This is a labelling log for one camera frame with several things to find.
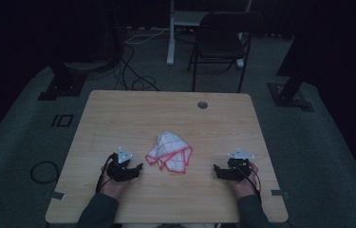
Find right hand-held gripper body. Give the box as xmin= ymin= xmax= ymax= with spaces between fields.
xmin=221 ymin=148 xmax=255 ymax=182

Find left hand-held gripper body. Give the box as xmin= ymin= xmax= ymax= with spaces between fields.
xmin=105 ymin=146 xmax=138 ymax=183

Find white cloth with red grid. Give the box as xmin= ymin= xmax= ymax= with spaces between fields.
xmin=144 ymin=131 xmax=194 ymax=175

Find person's left hand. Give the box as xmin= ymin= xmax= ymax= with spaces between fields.
xmin=99 ymin=164 xmax=127 ymax=200

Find person's right hand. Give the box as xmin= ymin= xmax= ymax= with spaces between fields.
xmin=229 ymin=161 xmax=260 ymax=200

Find black stand base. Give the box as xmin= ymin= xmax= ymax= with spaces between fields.
xmin=37 ymin=61 xmax=88 ymax=102
xmin=267 ymin=0 xmax=315 ymax=113

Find grey round floor base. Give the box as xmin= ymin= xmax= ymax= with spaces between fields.
xmin=63 ymin=59 xmax=117 ymax=73

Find black folding chair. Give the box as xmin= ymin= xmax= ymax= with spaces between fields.
xmin=187 ymin=11 xmax=265 ymax=94

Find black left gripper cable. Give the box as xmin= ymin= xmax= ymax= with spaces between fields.
xmin=95 ymin=152 xmax=119 ymax=194

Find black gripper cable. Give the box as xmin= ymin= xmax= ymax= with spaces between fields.
xmin=95 ymin=152 xmax=119 ymax=194
xmin=242 ymin=159 xmax=263 ymax=203

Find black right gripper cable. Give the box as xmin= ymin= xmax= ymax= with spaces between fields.
xmin=242 ymin=159 xmax=263 ymax=203

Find black cable loop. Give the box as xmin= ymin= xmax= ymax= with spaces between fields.
xmin=29 ymin=160 xmax=62 ymax=185

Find tangled black floor cables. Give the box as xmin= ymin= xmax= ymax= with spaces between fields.
xmin=113 ymin=43 xmax=161 ymax=92

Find white floor cable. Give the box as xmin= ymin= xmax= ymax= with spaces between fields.
xmin=123 ymin=27 xmax=171 ymax=46

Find white desk frame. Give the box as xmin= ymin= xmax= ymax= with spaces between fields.
xmin=166 ymin=0 xmax=253 ymax=69

